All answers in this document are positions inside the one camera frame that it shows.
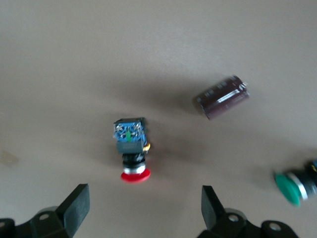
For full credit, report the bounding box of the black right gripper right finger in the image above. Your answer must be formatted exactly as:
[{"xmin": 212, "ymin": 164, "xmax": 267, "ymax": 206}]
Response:
[{"xmin": 198, "ymin": 185, "xmax": 300, "ymax": 238}]

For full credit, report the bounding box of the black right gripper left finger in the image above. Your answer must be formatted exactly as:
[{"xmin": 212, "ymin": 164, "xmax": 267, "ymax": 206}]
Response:
[{"xmin": 0, "ymin": 183, "xmax": 90, "ymax": 238}]

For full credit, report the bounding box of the red mushroom push button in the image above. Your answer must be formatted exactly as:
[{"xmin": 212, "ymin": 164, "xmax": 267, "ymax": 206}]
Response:
[{"xmin": 113, "ymin": 117, "xmax": 152, "ymax": 184}]

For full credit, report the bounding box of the green mushroom push button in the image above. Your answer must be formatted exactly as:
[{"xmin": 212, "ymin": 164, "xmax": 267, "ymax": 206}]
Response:
[{"xmin": 273, "ymin": 158, "xmax": 317, "ymax": 209}]

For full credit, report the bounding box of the beige tape patch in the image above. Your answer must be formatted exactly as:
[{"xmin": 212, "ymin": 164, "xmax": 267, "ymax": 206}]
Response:
[{"xmin": 0, "ymin": 149, "xmax": 20, "ymax": 167}]

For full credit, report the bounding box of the dark brown cylindrical capacitor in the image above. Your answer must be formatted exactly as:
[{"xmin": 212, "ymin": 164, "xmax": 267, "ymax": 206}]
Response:
[{"xmin": 192, "ymin": 74, "xmax": 251, "ymax": 121}]

